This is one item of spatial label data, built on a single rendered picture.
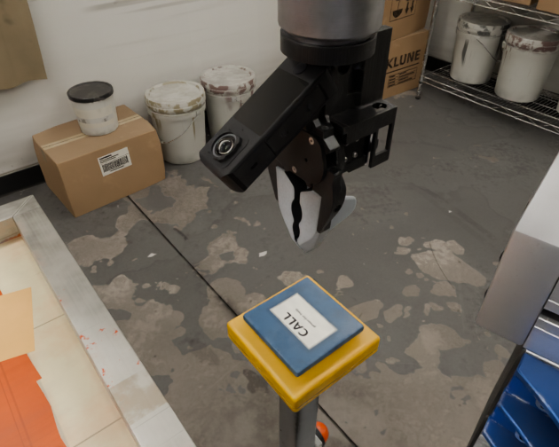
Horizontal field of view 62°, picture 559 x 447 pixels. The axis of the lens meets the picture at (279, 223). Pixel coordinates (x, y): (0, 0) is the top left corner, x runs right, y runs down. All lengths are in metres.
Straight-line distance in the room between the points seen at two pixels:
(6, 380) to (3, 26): 1.98
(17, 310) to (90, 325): 0.13
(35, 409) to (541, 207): 0.48
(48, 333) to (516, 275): 0.49
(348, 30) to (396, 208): 2.04
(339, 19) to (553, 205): 0.18
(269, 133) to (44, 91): 2.28
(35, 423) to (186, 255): 1.58
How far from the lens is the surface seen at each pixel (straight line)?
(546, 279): 0.33
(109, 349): 0.53
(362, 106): 0.40
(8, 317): 0.65
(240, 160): 0.34
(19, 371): 0.59
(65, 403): 0.55
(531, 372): 0.37
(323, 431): 0.82
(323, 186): 0.39
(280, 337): 0.53
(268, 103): 0.36
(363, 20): 0.34
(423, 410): 1.66
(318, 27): 0.34
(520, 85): 3.20
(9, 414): 0.57
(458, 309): 1.95
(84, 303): 0.58
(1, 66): 2.43
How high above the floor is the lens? 1.39
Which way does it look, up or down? 39 degrees down
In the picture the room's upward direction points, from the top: straight up
